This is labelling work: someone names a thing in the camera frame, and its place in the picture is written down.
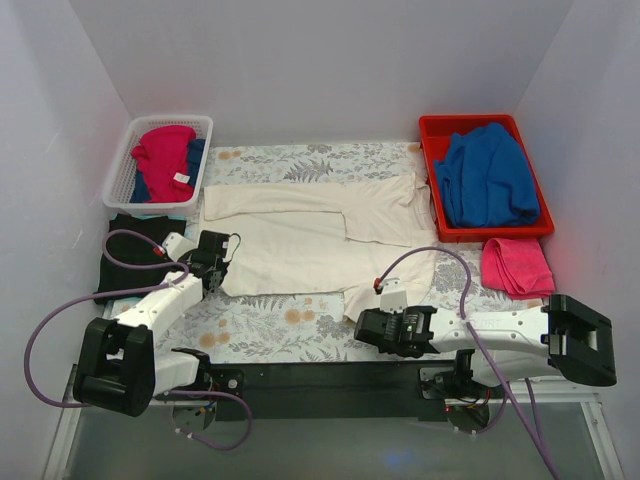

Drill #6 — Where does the cream t shirt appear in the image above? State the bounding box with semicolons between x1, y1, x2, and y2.
199;174;437;320

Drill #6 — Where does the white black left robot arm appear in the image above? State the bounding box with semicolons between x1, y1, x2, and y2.
72;230;240;417

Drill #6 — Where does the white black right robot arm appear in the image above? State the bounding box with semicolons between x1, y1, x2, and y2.
354;294;617;399

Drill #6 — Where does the folded black t shirt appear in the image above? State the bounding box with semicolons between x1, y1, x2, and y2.
97;214;186;293

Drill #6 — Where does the white plastic basket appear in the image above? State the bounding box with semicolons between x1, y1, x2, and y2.
103;114;213;216

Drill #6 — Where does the navy t shirt in basket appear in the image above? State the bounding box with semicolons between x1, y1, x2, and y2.
130;139;205;203

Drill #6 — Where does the magenta t shirt in basket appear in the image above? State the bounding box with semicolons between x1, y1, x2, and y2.
130;125;197;203

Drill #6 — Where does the folded pink t shirt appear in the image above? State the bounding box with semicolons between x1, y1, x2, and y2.
481;238;555;300

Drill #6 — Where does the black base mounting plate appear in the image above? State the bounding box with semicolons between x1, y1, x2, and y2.
199;360;501;424

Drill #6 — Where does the red plastic bin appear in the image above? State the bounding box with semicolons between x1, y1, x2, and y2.
418;113;555;243

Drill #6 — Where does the blue t shirt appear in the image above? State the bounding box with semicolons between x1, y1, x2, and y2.
434;122;541;228

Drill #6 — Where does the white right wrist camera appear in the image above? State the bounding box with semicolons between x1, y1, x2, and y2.
374;277;408;314

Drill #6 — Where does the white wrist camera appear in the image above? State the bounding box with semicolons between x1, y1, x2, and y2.
153;232;197;262
374;277;408;314

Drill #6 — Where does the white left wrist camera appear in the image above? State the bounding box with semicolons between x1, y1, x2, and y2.
153;232;197;262

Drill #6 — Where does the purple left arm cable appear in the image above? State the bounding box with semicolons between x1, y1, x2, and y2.
23;228;254;451

